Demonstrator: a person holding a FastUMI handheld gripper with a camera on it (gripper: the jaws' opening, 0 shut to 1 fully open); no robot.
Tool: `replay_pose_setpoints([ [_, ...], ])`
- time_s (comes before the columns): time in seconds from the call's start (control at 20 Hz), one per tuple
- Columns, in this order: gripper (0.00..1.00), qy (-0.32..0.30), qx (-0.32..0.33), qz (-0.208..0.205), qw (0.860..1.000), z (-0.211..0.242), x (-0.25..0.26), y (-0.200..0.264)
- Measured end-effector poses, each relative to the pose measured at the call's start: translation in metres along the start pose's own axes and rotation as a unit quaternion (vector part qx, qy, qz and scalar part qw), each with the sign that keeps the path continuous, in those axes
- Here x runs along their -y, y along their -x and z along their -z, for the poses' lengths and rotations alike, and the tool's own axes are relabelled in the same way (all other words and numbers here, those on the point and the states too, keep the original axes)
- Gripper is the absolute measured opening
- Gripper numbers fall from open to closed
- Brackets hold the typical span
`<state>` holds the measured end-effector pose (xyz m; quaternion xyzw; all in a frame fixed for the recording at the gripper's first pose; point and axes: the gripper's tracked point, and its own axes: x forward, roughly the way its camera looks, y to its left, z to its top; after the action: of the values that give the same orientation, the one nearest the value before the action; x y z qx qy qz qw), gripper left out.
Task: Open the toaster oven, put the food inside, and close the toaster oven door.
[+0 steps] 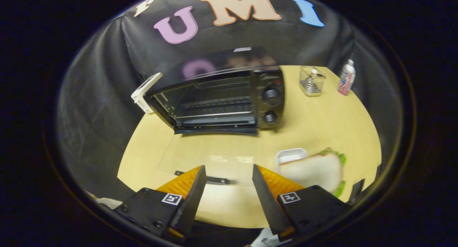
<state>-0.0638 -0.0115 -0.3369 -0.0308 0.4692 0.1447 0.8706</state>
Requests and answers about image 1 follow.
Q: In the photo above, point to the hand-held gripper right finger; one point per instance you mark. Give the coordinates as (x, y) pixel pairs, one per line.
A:
(266, 200)

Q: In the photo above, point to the white bottle with pink label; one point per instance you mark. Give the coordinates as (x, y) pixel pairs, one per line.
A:
(346, 78)

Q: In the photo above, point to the black toaster oven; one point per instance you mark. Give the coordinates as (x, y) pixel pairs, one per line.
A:
(272, 96)

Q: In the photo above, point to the white box with grille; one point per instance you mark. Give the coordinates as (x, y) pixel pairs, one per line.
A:
(145, 93)

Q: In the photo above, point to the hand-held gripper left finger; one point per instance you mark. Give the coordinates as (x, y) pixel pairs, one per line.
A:
(191, 200)

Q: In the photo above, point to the toast lettuce sandwich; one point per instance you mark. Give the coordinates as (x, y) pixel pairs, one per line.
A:
(315, 172)

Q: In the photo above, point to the small white tray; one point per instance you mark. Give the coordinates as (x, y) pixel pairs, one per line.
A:
(290, 155)

